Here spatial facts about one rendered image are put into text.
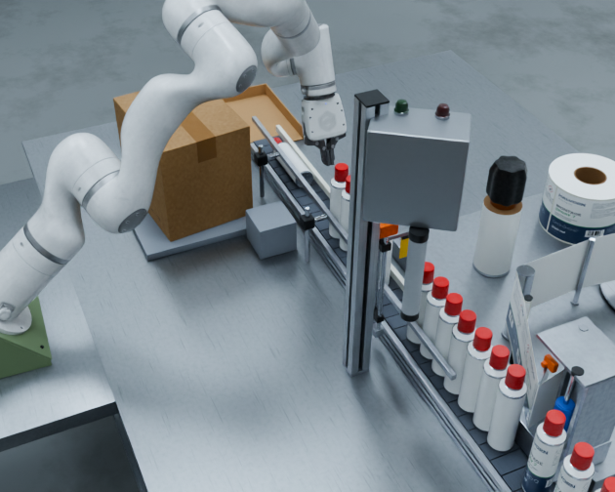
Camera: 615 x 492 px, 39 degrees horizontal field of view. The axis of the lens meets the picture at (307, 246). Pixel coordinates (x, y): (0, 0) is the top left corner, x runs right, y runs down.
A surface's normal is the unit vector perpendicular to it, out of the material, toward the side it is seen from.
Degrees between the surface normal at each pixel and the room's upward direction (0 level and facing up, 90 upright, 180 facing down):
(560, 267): 90
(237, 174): 90
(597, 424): 90
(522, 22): 0
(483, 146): 0
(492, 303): 0
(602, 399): 90
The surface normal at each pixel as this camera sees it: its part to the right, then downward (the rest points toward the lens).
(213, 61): -0.41, 0.13
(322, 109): 0.36, 0.25
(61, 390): 0.00, -0.77
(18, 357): 0.36, 0.59
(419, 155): -0.18, 0.62
